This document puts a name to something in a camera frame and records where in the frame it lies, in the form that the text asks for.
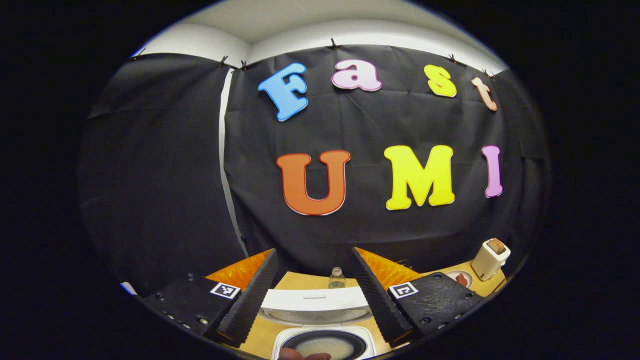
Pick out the white round plate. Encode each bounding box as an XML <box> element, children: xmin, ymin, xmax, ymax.
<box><xmin>445</xmin><ymin>270</ymin><xmax>473</xmax><ymax>289</ymax></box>

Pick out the white toaster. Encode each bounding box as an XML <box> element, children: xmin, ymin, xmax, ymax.
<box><xmin>471</xmin><ymin>237</ymin><xmax>512</xmax><ymax>282</ymax></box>

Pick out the white rice cooker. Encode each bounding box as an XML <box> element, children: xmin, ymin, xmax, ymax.
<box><xmin>257</xmin><ymin>287</ymin><xmax>377</xmax><ymax>360</ymax></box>

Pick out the white rice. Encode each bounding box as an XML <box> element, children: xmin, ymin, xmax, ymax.
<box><xmin>299</xmin><ymin>337</ymin><xmax>357</xmax><ymax>360</ymax></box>

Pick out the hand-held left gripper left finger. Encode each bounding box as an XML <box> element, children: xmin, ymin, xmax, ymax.
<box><xmin>142</xmin><ymin>248</ymin><xmax>279</xmax><ymax>348</ymax></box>

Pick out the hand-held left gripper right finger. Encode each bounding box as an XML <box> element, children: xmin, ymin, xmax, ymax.
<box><xmin>350</xmin><ymin>246</ymin><xmax>485</xmax><ymax>348</ymax></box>

